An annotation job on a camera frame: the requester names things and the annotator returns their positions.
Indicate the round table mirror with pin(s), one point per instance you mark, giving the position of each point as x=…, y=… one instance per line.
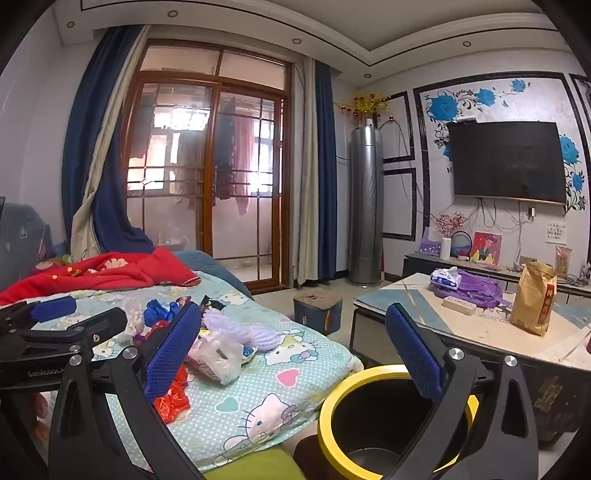
x=455, y=237

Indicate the yellow artificial flowers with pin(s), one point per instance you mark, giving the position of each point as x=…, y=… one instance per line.
x=364, y=104

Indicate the dark television stand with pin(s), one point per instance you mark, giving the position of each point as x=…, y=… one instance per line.
x=415, y=265

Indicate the black wall television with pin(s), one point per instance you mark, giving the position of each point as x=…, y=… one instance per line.
x=508, y=161

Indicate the blue curtain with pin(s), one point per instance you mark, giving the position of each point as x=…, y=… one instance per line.
x=83, y=138
x=325, y=175

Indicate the yellow-rimmed black trash bin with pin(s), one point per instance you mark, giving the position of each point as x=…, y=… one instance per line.
x=330, y=429

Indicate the blue sofa armrest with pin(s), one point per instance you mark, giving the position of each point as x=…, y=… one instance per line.
x=217, y=270

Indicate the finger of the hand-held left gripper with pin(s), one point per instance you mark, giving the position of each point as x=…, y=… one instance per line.
x=92, y=323
x=53, y=308

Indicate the person's green top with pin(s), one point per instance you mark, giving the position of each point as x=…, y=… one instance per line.
x=272, y=465

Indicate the light blue cat-print bedsheet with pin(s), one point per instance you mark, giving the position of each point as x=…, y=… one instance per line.
x=277, y=383

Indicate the brown paper bag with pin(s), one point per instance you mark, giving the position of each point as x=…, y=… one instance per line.
x=533, y=300

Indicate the white blue tissue pack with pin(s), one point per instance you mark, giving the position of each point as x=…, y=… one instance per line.
x=445, y=278

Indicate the blue square stool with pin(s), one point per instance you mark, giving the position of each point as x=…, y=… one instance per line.
x=318, y=314

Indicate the grey printed cushion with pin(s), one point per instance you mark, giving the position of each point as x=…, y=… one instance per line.
x=23, y=240

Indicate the purple box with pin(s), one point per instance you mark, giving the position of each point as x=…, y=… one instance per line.
x=430, y=243

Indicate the blue plastic wrapper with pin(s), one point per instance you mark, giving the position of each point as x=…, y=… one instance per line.
x=159, y=311

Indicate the wooden-framed glass sliding door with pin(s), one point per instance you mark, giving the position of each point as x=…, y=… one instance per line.
x=207, y=184

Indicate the silver tower air conditioner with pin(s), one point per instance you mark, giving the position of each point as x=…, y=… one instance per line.
x=365, y=203

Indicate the white power strip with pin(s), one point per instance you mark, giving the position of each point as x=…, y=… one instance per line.
x=459, y=305

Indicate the beige curtain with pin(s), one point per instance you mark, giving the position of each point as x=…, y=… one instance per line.
x=305, y=184
x=113, y=138

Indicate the white vase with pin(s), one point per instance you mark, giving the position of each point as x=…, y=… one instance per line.
x=446, y=249

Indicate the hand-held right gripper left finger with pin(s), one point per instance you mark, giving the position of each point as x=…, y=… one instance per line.
x=173, y=350

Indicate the white wall notice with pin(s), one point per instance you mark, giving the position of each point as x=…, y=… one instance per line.
x=555, y=232

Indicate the coffee table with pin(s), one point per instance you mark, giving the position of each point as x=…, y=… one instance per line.
x=485, y=332

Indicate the beige packet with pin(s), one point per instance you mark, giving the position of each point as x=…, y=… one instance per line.
x=563, y=262

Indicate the purple bag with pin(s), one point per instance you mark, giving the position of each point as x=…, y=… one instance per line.
x=480, y=290

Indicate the red blanket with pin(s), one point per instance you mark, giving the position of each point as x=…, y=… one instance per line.
x=115, y=272

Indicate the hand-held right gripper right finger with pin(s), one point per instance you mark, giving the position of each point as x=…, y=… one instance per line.
x=413, y=350

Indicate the clear plastic bag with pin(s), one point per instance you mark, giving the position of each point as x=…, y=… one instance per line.
x=217, y=360

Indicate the crumpled red plastic wrapper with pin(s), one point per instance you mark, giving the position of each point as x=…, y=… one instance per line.
x=173, y=401

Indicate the colourful painting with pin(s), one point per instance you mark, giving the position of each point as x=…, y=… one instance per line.
x=485, y=249

